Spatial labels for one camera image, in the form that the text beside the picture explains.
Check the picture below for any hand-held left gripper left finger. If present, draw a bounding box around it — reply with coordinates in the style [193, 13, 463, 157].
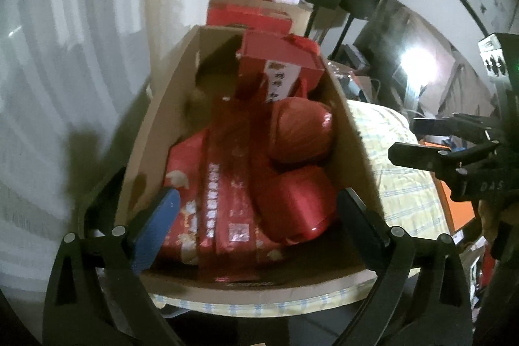
[42, 187, 181, 346]

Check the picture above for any red box white label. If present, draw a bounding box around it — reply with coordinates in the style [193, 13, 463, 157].
[236, 30, 325, 103]

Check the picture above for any yellow checked cloth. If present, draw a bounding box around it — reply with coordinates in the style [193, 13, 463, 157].
[150, 99, 455, 310]

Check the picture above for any bright lamp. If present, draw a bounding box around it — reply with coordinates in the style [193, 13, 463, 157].
[395, 46, 436, 87]

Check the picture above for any red pack with cloud print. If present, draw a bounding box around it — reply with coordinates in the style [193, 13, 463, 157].
[163, 129, 211, 263]

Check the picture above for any brown sofa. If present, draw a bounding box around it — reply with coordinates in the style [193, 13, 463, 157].
[355, 0, 507, 120]

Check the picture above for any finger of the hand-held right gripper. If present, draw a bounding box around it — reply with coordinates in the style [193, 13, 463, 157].
[387, 142, 503, 185]
[411, 113, 502, 144]

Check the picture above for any red plastic box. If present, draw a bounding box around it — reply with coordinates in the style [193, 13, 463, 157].
[255, 167, 338, 246]

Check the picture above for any orange fruit box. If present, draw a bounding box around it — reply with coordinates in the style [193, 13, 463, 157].
[419, 139, 479, 235]

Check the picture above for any black speaker stand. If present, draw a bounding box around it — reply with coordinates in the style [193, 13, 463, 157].
[304, 7, 322, 39]
[330, 16, 354, 59]

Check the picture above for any white curtain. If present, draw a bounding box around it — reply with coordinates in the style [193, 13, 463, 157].
[0, 0, 225, 290]

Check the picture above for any person's right hand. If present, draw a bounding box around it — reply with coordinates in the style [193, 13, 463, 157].
[477, 199, 505, 247]

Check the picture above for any long red printed pack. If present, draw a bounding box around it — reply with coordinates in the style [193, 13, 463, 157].
[199, 155, 284, 284]

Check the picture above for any small red bag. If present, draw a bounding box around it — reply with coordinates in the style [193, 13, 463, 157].
[211, 78, 309, 168]

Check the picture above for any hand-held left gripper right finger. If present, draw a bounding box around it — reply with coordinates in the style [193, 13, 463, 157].
[336, 188, 473, 346]

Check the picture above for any red raffia string ball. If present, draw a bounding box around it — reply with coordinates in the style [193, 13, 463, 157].
[268, 97, 335, 170]

